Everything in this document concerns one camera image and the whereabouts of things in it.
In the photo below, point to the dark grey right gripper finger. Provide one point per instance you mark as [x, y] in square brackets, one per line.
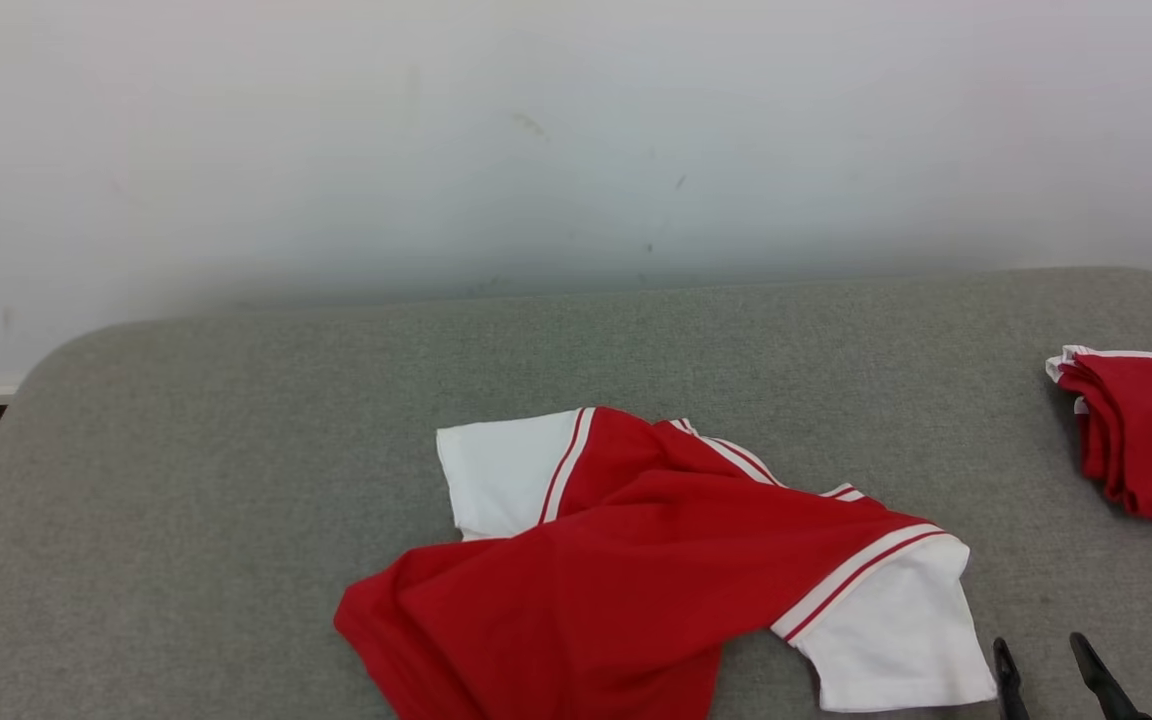
[1011, 690]
[1106, 690]

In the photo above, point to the red and white striped shirt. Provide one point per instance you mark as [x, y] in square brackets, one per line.
[636, 570]

